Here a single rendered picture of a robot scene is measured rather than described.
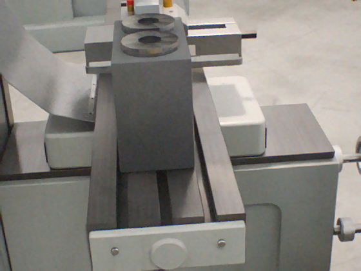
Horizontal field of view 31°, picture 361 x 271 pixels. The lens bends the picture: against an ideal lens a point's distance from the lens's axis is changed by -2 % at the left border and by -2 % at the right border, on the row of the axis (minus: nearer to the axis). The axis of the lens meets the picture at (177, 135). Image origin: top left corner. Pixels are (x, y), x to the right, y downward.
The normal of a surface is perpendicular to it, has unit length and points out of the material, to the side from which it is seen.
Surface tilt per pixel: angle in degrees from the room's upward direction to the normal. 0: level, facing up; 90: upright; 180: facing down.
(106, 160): 0
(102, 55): 90
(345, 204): 0
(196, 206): 0
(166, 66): 90
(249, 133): 90
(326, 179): 90
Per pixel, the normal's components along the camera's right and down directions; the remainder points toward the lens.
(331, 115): -0.04, -0.89
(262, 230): 0.07, 0.45
